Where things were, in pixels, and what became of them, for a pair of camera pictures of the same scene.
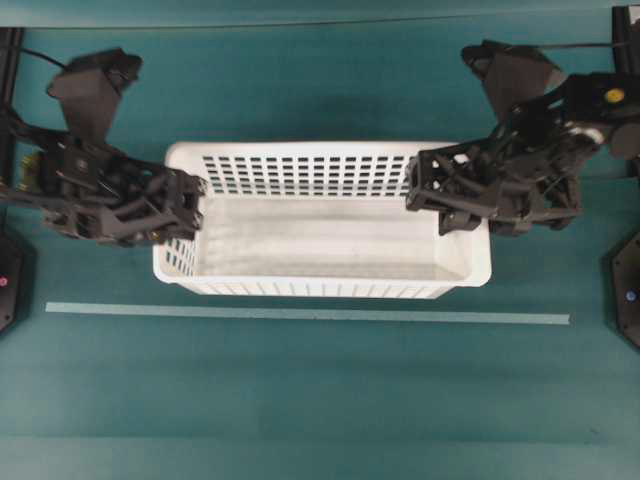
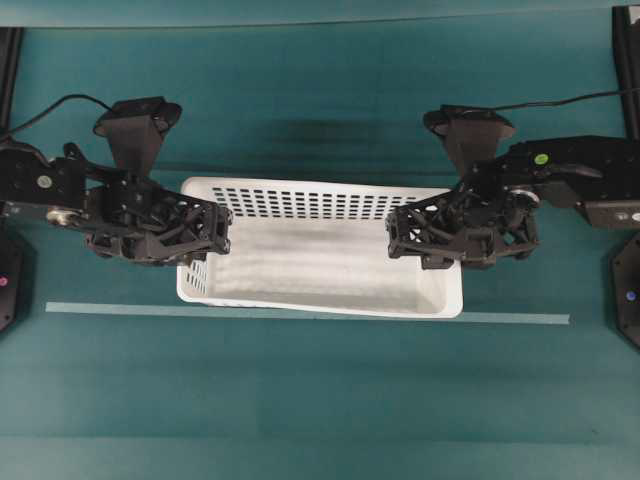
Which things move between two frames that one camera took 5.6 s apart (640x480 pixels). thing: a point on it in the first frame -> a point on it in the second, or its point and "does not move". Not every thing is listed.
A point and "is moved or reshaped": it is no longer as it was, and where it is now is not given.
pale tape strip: [310, 313] does not move
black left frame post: [10, 48] does not move
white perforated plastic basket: [316, 220] is moved or reshaped
